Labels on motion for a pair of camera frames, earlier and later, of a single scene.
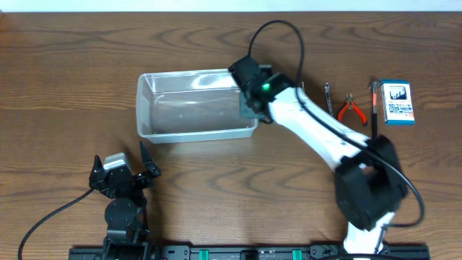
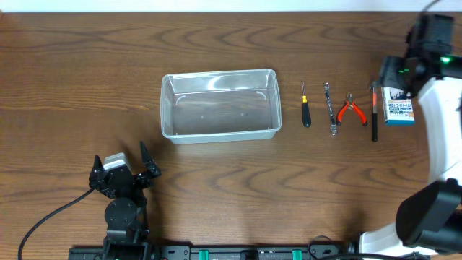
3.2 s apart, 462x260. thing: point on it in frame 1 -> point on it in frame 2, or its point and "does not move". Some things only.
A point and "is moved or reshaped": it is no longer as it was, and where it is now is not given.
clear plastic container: [190, 105] is moved or reshaped
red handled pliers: [350, 102] does not move
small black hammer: [375, 85] does not move
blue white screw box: [397, 102] does not move
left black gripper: [123, 179] does not move
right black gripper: [249, 109] -> [390, 73]
